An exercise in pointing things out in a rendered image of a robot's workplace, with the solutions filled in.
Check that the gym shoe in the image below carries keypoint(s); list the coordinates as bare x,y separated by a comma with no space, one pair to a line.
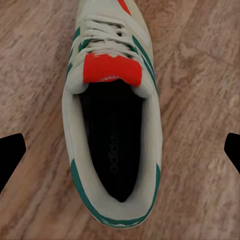
111,113

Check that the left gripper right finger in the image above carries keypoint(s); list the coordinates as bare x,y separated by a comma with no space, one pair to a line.
232,149

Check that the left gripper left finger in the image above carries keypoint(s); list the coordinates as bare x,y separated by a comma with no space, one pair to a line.
12,149

